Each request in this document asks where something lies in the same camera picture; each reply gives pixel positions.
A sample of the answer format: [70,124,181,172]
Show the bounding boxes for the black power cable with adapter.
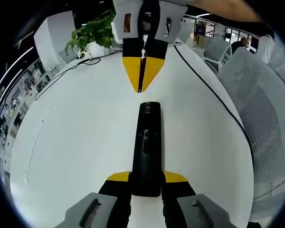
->
[34,56,102,101]

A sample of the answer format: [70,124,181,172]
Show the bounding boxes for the black remote control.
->
[131,101,162,198]

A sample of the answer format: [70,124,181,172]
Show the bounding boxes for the white cloth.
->
[257,33,276,64]

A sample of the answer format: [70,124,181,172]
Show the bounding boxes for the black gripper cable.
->
[172,44,255,171]

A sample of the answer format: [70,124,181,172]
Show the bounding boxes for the potted green plant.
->
[65,11,116,58]

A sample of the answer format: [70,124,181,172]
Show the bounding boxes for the background office workstations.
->
[0,59,52,148]

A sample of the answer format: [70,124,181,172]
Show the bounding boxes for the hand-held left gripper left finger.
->
[59,170,133,228]

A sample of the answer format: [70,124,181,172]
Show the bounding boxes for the grey mesh office chair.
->
[216,47,285,216]

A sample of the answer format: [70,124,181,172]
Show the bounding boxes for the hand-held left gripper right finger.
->
[161,170,232,228]

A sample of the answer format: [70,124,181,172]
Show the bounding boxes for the ceiling light strip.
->
[0,46,34,91]
[0,68,24,124]

